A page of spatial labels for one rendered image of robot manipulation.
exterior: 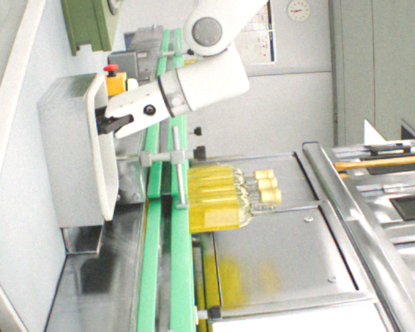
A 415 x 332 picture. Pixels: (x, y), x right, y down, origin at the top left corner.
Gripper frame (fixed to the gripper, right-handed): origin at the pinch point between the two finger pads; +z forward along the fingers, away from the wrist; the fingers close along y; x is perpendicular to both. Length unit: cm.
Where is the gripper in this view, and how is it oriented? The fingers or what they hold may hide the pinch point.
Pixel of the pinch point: (82, 127)
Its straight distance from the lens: 103.5
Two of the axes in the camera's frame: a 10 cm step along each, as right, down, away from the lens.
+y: -0.4, -4.0, 9.1
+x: -3.4, -8.6, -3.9
